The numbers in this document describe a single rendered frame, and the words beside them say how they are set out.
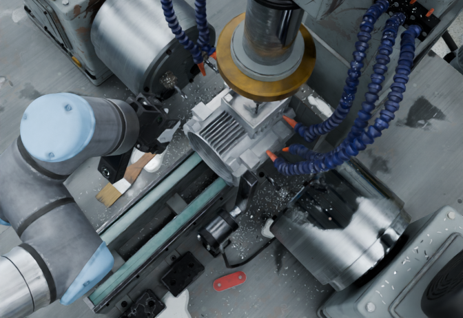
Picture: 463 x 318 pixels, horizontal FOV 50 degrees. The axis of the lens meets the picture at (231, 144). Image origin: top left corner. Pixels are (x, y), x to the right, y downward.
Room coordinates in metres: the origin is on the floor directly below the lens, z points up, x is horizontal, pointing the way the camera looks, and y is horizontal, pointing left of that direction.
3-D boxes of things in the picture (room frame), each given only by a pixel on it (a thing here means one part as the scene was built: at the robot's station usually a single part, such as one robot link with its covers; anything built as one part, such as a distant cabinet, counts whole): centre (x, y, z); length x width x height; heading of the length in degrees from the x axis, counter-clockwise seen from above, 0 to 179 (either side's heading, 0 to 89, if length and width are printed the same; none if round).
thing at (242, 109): (0.47, -0.04, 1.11); 0.12 x 0.11 x 0.07; 140
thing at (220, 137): (0.43, -0.02, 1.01); 0.20 x 0.19 x 0.19; 140
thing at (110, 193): (0.35, 0.27, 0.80); 0.21 x 0.05 x 0.01; 145
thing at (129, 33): (0.66, 0.26, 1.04); 0.37 x 0.25 x 0.25; 51
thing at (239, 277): (0.10, -0.04, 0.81); 0.09 x 0.03 x 0.02; 116
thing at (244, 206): (0.25, -0.04, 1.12); 0.04 x 0.03 x 0.26; 141
